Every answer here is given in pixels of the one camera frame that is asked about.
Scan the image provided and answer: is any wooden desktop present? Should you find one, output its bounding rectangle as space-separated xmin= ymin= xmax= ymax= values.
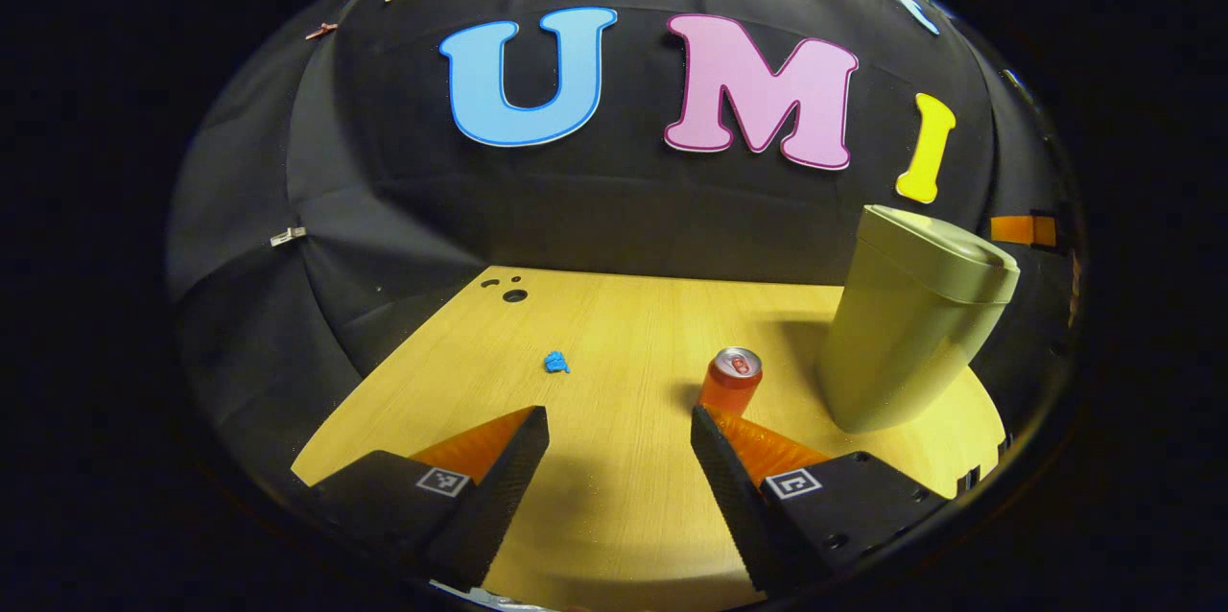
xmin=291 ymin=265 xmax=1006 ymax=611

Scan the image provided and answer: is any green desktop garbage bin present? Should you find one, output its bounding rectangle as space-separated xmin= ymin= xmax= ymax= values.
xmin=815 ymin=204 xmax=1021 ymax=434

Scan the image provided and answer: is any red pop can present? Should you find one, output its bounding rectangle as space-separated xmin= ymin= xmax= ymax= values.
xmin=698 ymin=346 xmax=765 ymax=417

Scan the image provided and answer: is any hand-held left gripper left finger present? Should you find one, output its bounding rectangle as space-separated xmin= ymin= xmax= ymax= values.
xmin=312 ymin=405 xmax=551 ymax=592

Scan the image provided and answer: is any black backdrop cloth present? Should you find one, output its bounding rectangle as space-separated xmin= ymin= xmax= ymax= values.
xmin=165 ymin=0 xmax=1080 ymax=498

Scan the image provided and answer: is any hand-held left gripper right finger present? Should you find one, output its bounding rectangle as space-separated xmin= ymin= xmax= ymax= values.
xmin=691 ymin=404 xmax=951 ymax=592

